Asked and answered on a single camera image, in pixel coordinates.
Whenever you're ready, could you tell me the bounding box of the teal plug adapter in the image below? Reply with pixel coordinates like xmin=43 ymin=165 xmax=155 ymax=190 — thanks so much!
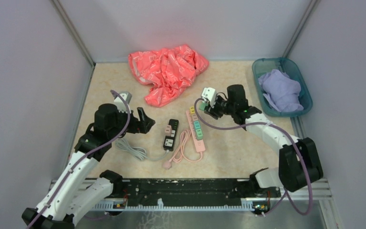
xmin=193 ymin=121 xmax=201 ymax=129

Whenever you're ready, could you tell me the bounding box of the teal plastic basket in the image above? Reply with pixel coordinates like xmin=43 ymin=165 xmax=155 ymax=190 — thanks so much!
xmin=251 ymin=57 xmax=313 ymax=117

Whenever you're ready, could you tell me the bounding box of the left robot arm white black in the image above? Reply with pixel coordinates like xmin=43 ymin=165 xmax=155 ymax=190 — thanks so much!
xmin=22 ymin=104 xmax=155 ymax=229

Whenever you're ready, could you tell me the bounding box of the pink crumpled cloth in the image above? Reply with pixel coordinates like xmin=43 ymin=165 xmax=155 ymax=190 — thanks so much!
xmin=128 ymin=44 xmax=209 ymax=108

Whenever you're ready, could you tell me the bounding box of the beige pink plug adapter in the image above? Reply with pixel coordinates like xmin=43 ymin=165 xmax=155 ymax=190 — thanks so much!
xmin=190 ymin=114 xmax=198 ymax=122

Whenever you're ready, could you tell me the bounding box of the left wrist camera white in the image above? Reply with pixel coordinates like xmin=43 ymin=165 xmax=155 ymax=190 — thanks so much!
xmin=113 ymin=92 xmax=132 ymax=113

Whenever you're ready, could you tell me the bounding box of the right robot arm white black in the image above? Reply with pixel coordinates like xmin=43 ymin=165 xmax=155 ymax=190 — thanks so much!
xmin=200 ymin=84 xmax=323 ymax=197

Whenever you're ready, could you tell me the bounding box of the pink power strip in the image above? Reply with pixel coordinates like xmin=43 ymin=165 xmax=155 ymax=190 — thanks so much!
xmin=185 ymin=106 xmax=206 ymax=153

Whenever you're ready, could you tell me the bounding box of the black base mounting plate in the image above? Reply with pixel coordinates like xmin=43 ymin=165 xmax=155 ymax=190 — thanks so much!
xmin=110 ymin=178 xmax=281 ymax=207

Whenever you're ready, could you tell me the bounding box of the lavender cloth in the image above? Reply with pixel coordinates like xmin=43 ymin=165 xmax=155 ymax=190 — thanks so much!
xmin=257 ymin=69 xmax=304 ymax=113

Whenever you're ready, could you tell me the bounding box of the green plug adapter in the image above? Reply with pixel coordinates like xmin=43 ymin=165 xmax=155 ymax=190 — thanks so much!
xmin=199 ymin=102 xmax=208 ymax=112
xmin=195 ymin=128 xmax=203 ymax=135
xmin=195 ymin=132 xmax=203 ymax=141

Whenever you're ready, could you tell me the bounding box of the white slotted cable duct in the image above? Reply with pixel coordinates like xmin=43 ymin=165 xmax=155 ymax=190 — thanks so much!
xmin=91 ymin=200 xmax=255 ymax=212

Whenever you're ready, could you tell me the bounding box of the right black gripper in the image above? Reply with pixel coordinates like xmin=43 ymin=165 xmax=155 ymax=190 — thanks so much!
xmin=204 ymin=95 xmax=235 ymax=119

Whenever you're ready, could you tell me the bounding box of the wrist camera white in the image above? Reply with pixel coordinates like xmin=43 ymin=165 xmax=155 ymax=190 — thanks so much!
xmin=113 ymin=92 xmax=132 ymax=113
xmin=201 ymin=87 xmax=217 ymax=108

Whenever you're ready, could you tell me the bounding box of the grey power cord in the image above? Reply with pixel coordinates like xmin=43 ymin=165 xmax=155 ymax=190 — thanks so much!
xmin=115 ymin=137 xmax=170 ymax=162

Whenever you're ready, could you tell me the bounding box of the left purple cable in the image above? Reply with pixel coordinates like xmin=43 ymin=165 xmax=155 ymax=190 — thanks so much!
xmin=25 ymin=90 xmax=132 ymax=229

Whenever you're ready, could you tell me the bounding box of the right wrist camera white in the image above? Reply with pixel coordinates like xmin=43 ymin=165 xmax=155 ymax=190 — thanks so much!
xmin=201 ymin=87 xmax=217 ymax=108

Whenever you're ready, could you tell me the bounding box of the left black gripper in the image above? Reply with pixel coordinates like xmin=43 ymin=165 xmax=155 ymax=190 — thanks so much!
xmin=108 ymin=105 xmax=155 ymax=140

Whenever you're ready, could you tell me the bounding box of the black power strip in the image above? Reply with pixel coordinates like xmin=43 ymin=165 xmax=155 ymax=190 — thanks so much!
xmin=163 ymin=119 xmax=179 ymax=152

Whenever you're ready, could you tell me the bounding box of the purple cable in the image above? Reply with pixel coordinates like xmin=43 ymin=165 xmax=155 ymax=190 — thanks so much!
xmin=25 ymin=90 xmax=132 ymax=229
xmin=194 ymin=98 xmax=314 ymax=217

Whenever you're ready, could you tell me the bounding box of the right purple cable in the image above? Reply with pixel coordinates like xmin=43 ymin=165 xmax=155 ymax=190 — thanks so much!
xmin=194 ymin=98 xmax=314 ymax=217

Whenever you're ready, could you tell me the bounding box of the pink power cord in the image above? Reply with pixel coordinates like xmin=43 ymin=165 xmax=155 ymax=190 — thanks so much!
xmin=163 ymin=128 xmax=204 ymax=171

